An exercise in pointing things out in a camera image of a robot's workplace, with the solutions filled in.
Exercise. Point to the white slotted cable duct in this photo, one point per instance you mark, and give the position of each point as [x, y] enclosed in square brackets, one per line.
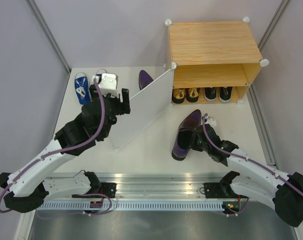
[130, 205]

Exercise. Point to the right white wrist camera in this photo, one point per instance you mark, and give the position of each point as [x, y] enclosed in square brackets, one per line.
[209, 120]

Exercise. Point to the white cabinet door panel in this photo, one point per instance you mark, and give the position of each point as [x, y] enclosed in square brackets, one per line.
[146, 106]

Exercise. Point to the gold loafer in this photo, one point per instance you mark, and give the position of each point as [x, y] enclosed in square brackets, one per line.
[178, 95]
[192, 94]

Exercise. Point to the left blue canvas sneaker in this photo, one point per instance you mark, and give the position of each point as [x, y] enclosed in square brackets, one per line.
[82, 88]

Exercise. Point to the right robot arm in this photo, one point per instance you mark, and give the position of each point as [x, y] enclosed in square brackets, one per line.
[281, 191]

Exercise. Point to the wooden shoe cabinet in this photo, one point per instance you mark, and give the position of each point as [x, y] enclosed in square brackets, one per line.
[213, 54]

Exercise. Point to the purple pointed loafer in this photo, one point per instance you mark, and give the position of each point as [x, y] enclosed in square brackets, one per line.
[144, 79]
[185, 135]

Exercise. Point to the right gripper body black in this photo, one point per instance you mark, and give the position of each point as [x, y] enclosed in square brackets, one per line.
[196, 145]

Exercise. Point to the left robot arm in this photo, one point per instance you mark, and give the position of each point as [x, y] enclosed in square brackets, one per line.
[70, 141]

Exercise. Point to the aluminium rail base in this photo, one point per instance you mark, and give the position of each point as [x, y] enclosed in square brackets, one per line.
[151, 186]

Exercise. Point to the black white sneaker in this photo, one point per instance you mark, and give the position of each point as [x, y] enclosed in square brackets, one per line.
[210, 93]
[225, 94]

